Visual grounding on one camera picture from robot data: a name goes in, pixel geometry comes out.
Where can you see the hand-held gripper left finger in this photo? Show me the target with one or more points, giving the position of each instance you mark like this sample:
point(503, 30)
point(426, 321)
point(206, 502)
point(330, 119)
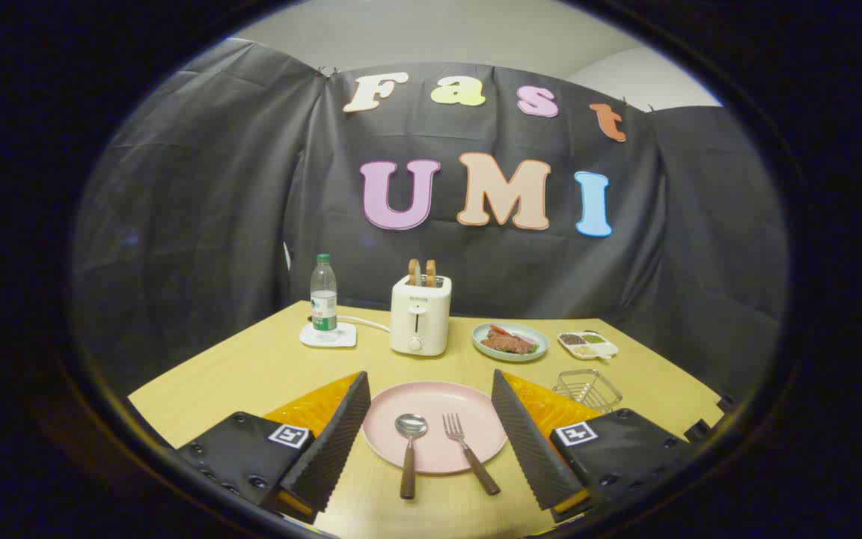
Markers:
point(341, 438)

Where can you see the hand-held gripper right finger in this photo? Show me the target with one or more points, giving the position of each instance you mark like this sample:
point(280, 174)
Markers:
point(524, 442)

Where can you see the pale green plate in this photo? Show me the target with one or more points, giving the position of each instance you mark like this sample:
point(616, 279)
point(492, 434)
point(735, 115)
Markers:
point(536, 346)

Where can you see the pink plate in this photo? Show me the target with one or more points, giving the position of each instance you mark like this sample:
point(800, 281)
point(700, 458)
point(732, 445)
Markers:
point(435, 400)

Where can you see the white square coaster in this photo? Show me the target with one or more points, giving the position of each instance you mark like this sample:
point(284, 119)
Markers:
point(341, 338)

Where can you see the cooked meat with vegetables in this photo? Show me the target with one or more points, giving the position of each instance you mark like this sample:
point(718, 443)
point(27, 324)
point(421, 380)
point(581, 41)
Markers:
point(507, 343)

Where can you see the white divided condiment dish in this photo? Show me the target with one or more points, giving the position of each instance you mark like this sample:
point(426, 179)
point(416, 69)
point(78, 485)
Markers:
point(588, 344)

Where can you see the white toaster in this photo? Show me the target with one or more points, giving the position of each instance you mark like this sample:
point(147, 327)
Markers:
point(420, 318)

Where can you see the clear plastic water bottle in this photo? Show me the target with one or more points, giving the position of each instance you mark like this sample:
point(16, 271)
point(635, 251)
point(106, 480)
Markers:
point(323, 296)

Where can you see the black table clamp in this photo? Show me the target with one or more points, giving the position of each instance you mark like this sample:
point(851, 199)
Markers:
point(697, 430)
point(726, 404)

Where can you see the toast bread slice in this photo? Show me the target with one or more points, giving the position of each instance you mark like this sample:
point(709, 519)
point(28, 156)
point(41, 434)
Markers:
point(414, 273)
point(431, 273)

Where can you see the black backdrop cloth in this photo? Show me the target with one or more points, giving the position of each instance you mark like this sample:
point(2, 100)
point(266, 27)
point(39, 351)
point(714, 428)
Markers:
point(214, 187)

